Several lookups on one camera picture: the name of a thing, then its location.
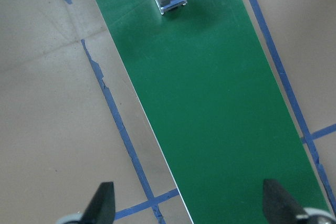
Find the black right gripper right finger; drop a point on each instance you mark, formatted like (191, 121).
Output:
(279, 206)

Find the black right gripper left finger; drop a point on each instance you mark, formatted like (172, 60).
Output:
(101, 208)

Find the green conveyor belt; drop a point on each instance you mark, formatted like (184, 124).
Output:
(214, 105)

